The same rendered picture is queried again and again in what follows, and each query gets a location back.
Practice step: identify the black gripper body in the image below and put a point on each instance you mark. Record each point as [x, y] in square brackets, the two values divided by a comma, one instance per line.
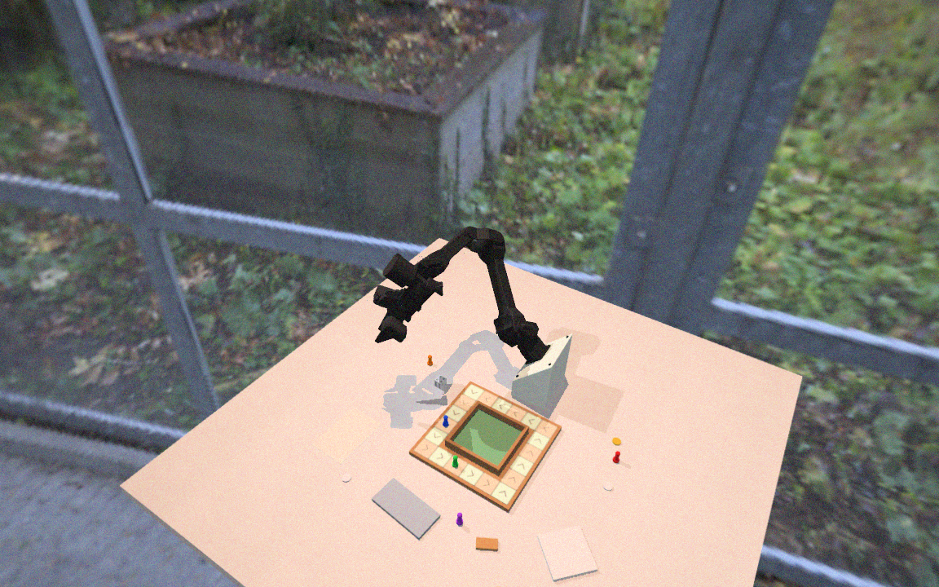
[393, 325]

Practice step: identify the brown wooden board frame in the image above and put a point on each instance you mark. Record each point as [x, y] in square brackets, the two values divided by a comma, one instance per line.
[499, 477]

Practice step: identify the orange flat rectangular block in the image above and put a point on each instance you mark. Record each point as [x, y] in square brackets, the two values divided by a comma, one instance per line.
[486, 544]

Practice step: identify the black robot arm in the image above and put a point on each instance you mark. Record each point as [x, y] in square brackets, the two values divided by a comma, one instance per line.
[511, 325]

